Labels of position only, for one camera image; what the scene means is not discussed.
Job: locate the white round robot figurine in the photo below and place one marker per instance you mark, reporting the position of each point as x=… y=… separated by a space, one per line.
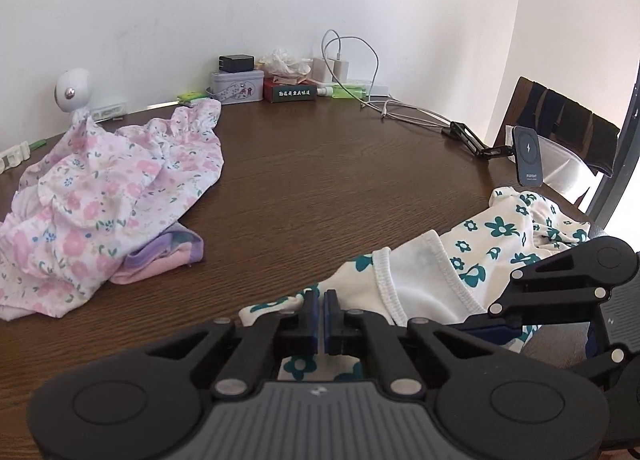
x=72 y=89

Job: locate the green tissue packet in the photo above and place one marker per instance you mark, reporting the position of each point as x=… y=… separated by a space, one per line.
x=194 y=98

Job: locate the dark red printed box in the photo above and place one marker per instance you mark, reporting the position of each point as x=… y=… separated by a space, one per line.
x=290 y=90

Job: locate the white power strip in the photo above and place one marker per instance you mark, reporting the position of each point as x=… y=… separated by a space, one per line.
x=380 y=88

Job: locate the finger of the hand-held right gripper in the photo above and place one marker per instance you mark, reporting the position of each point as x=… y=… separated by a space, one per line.
x=500 y=330
x=600 y=362

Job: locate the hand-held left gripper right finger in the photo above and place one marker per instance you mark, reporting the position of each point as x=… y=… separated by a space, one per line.
x=330 y=322

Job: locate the black power adapter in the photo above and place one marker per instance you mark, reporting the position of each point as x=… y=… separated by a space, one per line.
x=236 y=63

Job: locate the white plastic clip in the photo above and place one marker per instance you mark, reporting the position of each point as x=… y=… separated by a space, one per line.
x=12 y=157

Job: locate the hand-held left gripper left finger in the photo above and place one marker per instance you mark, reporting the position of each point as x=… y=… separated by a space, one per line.
x=312 y=322

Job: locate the white charger plug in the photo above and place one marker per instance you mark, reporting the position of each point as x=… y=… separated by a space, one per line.
x=338 y=72
x=321 y=70

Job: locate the purple pink garment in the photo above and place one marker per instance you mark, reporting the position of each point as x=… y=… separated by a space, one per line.
x=165 y=252

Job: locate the printed metal tin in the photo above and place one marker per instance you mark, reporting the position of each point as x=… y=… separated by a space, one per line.
x=236 y=88

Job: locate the cream teal-flower garment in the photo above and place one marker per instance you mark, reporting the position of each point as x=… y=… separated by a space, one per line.
x=425 y=270

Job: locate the green small stick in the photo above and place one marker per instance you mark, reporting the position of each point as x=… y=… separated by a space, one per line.
x=37 y=142

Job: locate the dark wooden chair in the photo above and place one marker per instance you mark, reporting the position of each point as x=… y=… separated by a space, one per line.
x=575 y=119

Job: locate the pink floral garment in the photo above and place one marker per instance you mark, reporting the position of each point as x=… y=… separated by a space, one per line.
x=100 y=190

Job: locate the white small gadget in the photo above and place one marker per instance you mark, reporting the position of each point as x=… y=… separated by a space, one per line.
x=110 y=110

